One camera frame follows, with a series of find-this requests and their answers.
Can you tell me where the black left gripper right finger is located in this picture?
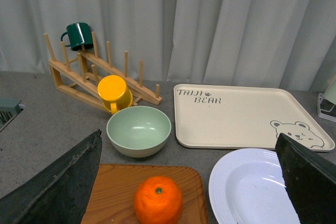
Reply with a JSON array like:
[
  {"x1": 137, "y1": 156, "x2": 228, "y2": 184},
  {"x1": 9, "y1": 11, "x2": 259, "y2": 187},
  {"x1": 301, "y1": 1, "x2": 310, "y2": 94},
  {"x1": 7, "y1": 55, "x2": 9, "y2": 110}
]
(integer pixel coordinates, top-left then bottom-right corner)
[{"x1": 275, "y1": 133, "x2": 335, "y2": 223}]

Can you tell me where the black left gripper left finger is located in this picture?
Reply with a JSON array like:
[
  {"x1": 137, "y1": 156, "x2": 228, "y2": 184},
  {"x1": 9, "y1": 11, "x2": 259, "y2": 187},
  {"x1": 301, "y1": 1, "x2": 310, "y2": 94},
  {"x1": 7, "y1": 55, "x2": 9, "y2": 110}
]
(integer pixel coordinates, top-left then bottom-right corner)
[{"x1": 1, "y1": 130, "x2": 102, "y2": 223}]

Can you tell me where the dark green mug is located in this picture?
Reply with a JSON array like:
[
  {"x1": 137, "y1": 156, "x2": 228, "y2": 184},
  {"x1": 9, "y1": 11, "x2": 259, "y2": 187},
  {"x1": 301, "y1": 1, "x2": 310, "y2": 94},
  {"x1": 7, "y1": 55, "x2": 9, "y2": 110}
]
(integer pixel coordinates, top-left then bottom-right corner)
[{"x1": 60, "y1": 22, "x2": 93, "y2": 51}]

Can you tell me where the sink strainer basket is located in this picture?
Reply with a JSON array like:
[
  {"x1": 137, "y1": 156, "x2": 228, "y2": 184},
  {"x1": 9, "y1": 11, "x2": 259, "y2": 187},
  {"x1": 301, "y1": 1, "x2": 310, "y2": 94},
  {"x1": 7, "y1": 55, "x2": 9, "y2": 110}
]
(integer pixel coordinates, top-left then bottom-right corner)
[{"x1": 0, "y1": 98, "x2": 25, "y2": 131}]

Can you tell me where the beige bear serving tray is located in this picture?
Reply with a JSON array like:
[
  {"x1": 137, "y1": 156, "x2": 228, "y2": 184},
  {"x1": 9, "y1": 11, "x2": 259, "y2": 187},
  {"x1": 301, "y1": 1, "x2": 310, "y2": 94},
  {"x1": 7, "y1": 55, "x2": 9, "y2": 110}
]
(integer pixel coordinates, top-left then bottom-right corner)
[{"x1": 174, "y1": 84, "x2": 335, "y2": 152}]

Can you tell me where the orange mandarin fruit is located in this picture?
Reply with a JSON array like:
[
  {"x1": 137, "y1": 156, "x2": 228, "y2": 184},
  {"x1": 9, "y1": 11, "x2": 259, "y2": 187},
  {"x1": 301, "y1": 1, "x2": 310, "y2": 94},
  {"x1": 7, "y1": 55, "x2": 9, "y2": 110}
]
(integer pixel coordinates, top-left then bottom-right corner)
[{"x1": 133, "y1": 176, "x2": 183, "y2": 223}]

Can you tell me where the wooden dish rack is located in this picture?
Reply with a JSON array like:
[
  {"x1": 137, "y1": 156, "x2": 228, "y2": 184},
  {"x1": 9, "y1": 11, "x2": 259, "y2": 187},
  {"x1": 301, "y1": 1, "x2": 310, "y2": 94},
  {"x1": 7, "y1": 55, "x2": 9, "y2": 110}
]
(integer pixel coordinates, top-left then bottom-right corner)
[{"x1": 44, "y1": 31, "x2": 162, "y2": 111}]

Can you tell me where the grey curtain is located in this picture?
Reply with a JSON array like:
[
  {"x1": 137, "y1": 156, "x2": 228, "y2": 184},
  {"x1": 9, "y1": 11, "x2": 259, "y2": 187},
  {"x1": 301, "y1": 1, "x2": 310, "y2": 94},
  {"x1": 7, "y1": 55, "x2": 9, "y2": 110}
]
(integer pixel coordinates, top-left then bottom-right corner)
[{"x1": 1, "y1": 0, "x2": 335, "y2": 91}]

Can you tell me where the light green cup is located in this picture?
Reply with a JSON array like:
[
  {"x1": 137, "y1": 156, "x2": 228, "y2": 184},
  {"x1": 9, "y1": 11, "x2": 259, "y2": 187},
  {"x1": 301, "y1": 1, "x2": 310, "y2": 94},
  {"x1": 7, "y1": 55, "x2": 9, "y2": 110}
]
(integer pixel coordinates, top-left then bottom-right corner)
[{"x1": 323, "y1": 79, "x2": 336, "y2": 104}]

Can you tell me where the wooden cutting board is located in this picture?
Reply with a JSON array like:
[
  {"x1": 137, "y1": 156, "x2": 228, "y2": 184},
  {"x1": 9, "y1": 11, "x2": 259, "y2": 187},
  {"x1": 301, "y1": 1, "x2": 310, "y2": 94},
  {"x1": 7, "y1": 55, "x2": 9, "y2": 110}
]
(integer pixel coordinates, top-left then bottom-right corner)
[{"x1": 81, "y1": 164, "x2": 208, "y2": 223}]

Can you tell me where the white ridged plate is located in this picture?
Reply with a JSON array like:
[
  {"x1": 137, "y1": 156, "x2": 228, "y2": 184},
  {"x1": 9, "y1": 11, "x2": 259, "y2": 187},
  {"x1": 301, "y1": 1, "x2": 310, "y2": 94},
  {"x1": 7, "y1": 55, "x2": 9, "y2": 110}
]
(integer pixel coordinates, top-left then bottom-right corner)
[{"x1": 208, "y1": 148, "x2": 300, "y2": 223}]

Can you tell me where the yellow mug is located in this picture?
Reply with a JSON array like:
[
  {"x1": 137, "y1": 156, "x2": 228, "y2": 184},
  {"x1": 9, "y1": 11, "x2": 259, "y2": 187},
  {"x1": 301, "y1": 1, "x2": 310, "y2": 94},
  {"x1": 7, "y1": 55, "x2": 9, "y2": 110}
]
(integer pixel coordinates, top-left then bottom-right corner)
[{"x1": 97, "y1": 75, "x2": 133, "y2": 114}]

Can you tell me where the green bowl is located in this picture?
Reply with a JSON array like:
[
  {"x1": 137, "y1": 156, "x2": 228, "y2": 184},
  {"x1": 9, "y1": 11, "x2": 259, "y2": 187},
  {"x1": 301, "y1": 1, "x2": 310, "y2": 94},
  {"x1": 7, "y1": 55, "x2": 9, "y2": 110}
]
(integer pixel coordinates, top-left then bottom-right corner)
[{"x1": 106, "y1": 106, "x2": 172, "y2": 158}]

